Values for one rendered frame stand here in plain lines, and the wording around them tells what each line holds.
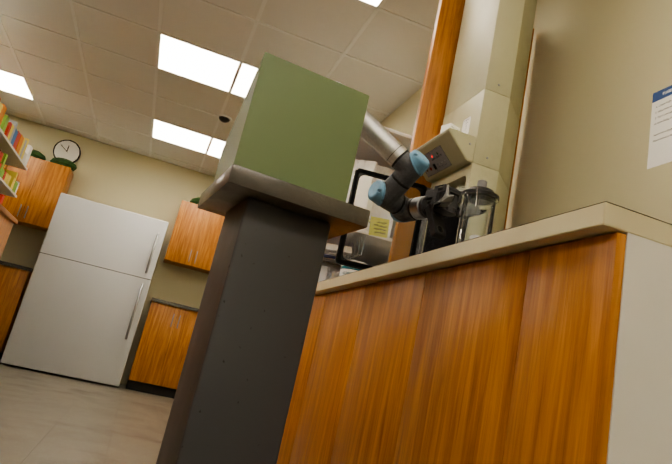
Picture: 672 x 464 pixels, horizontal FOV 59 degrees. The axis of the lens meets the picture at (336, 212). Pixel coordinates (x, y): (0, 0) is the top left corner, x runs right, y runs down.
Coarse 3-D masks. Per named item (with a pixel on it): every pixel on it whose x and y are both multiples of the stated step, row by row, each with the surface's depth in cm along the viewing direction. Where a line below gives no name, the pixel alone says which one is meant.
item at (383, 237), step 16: (368, 176) 238; (416, 192) 239; (368, 208) 235; (368, 224) 233; (384, 224) 234; (400, 224) 235; (352, 240) 231; (368, 240) 232; (384, 240) 233; (400, 240) 234; (352, 256) 229; (368, 256) 230; (384, 256) 231; (400, 256) 232
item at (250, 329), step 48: (240, 240) 124; (288, 240) 128; (240, 288) 122; (288, 288) 127; (192, 336) 134; (240, 336) 121; (288, 336) 125; (192, 384) 120; (240, 384) 119; (288, 384) 123; (192, 432) 114; (240, 432) 118
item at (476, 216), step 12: (468, 192) 169; (480, 192) 167; (492, 192) 168; (468, 204) 169; (480, 204) 167; (492, 204) 168; (468, 216) 167; (480, 216) 166; (492, 216) 168; (468, 228) 166; (480, 228) 165
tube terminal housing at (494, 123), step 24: (480, 96) 223; (504, 96) 223; (456, 120) 237; (480, 120) 218; (504, 120) 221; (480, 144) 216; (504, 144) 221; (480, 168) 214; (504, 168) 223; (504, 192) 226; (504, 216) 228; (456, 240) 208
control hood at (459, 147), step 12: (444, 132) 216; (456, 132) 213; (432, 144) 226; (444, 144) 219; (456, 144) 213; (468, 144) 214; (456, 156) 216; (468, 156) 213; (456, 168) 222; (432, 180) 240
